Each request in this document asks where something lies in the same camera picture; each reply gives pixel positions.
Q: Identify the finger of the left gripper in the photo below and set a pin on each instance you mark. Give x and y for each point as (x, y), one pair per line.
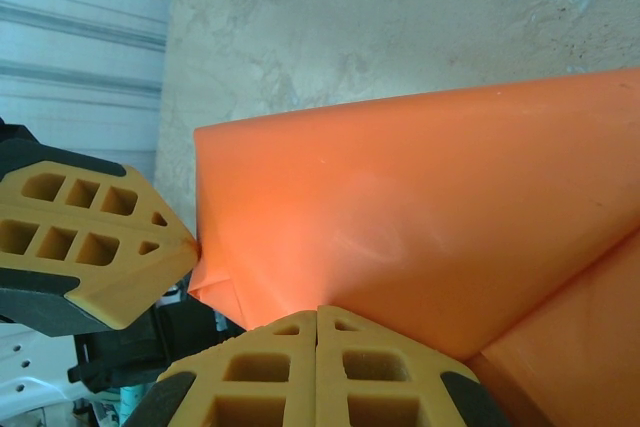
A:
(90, 267)
(90, 192)

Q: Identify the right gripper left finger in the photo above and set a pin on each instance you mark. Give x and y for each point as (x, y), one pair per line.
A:
(250, 377)

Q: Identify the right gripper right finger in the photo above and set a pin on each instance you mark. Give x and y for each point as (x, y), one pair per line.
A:
(390, 377)

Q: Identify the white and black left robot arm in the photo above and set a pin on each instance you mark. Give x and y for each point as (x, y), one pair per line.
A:
(35, 377)

